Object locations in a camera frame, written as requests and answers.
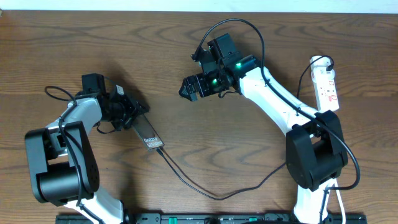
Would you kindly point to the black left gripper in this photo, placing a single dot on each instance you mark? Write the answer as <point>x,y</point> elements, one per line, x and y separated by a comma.
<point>131,111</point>

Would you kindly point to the Galaxy S25 Ultra smartphone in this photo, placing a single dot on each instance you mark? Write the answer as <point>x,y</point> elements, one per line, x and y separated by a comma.
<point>147,133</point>

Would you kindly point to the white power strip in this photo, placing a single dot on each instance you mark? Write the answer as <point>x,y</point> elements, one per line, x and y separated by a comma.
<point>323,78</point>

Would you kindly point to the black mounting rail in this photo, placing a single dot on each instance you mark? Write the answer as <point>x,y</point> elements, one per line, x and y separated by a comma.
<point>152,218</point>

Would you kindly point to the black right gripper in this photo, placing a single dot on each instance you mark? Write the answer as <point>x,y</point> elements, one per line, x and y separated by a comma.
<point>199,79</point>

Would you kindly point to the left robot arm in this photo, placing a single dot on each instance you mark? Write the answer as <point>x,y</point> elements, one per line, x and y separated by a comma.
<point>62,166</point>

